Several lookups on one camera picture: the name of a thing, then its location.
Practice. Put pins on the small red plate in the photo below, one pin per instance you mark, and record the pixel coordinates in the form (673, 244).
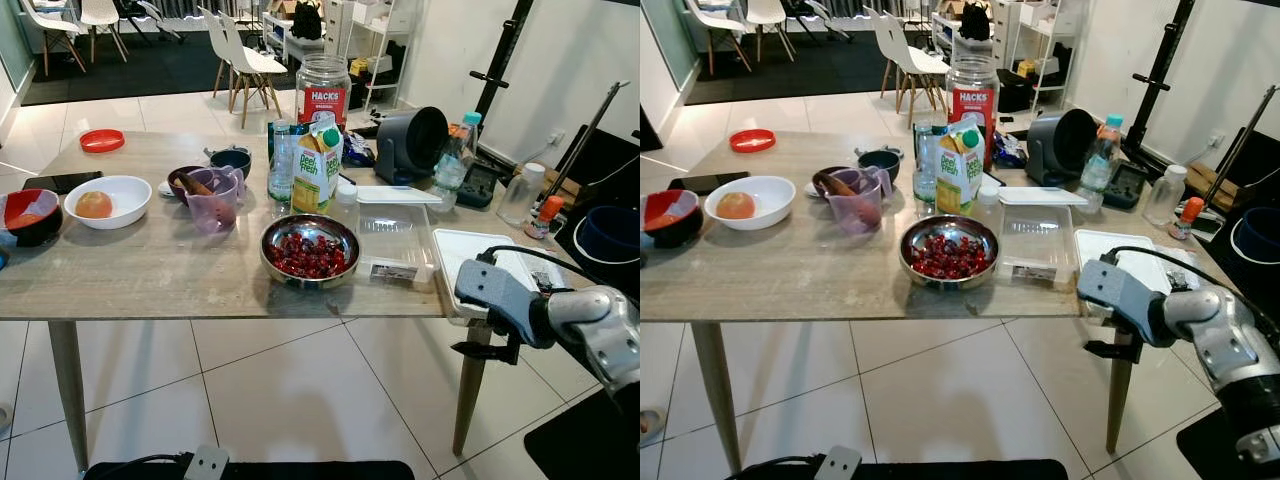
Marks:
(752, 140)
(102, 140)

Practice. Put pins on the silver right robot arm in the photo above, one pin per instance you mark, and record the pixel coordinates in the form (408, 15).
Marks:
(1225, 340)
(600, 330)

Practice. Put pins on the blue capped drink bottle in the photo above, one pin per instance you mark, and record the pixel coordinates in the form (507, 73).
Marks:
(1100, 160)
(455, 165)

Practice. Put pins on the small white saucer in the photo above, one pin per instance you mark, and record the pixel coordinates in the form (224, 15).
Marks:
(164, 189)
(811, 190)

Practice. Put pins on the orange round fruit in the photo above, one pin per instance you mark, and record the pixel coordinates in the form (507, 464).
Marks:
(94, 205)
(736, 205)

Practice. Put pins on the blue bucket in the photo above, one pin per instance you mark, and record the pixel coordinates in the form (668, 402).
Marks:
(610, 235)
(1260, 235)

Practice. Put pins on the clear bottle with white cap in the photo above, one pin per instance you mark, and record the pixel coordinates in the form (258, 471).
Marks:
(520, 195)
(1165, 195)

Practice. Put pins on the purple plastic measuring cup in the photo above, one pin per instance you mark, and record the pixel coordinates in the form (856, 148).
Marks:
(215, 210)
(858, 210)

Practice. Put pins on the brown cardboard box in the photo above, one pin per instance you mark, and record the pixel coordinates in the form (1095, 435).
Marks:
(1210, 187)
(570, 187)

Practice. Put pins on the stainless steel bowl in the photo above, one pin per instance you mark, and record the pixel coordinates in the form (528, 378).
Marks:
(948, 284)
(310, 283)

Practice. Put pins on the red and black bowl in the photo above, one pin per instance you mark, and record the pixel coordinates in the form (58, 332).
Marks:
(30, 215)
(672, 215)

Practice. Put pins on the dark blue bowl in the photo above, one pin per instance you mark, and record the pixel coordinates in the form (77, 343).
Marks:
(880, 161)
(232, 160)

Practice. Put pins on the white container lid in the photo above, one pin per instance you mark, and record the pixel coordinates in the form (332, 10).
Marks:
(1040, 196)
(398, 195)

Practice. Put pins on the clear jar with red label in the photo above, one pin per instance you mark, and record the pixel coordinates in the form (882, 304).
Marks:
(972, 95)
(322, 95)

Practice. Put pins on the black bag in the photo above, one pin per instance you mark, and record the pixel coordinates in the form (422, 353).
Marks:
(305, 20)
(975, 20)

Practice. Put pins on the red cherries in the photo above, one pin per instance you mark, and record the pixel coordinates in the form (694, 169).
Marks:
(310, 255)
(948, 255)

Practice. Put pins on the clear plastic food container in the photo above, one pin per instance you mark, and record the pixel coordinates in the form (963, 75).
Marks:
(400, 245)
(1040, 245)

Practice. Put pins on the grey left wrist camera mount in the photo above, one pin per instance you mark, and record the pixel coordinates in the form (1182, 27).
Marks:
(207, 463)
(838, 463)

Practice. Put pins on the small orange capped bottle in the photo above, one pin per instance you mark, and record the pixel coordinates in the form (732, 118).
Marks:
(1190, 215)
(545, 215)

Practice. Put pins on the clear plastic water bottle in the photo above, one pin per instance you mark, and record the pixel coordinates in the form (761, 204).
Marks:
(925, 165)
(281, 165)

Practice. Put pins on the small white capped jar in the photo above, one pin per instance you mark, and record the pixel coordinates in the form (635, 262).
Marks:
(988, 200)
(346, 200)

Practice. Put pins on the grey slanted rod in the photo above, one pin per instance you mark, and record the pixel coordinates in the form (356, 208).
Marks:
(592, 140)
(1240, 145)

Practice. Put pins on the black floor mat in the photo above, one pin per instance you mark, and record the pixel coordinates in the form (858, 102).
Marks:
(950, 471)
(590, 445)
(1210, 450)
(300, 471)

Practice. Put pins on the large black rug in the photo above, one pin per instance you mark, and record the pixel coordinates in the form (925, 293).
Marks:
(800, 65)
(150, 65)

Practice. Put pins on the green yellow juice carton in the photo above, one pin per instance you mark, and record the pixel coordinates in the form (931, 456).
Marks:
(960, 170)
(317, 170)

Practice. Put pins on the black electronic device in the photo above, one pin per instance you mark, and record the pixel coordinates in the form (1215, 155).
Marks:
(1128, 187)
(482, 187)

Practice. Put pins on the small brown bowl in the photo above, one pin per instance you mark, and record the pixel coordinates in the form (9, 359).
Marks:
(823, 179)
(178, 178)

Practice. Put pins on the white rectangular tray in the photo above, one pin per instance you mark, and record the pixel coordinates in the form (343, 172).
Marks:
(1100, 245)
(460, 250)

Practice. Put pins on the white ceramic bowl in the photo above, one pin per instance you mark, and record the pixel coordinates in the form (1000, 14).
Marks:
(125, 195)
(772, 195)

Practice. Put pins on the black smartphone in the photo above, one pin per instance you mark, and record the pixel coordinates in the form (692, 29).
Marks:
(62, 182)
(705, 183)

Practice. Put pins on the white shelf unit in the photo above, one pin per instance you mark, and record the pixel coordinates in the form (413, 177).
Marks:
(375, 50)
(1030, 50)

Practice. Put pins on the blue snack package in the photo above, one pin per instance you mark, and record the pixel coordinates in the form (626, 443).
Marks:
(1008, 150)
(356, 150)

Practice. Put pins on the white chair with wooden legs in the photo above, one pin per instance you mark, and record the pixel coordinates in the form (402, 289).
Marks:
(765, 12)
(917, 65)
(212, 35)
(877, 35)
(100, 12)
(712, 20)
(50, 22)
(252, 65)

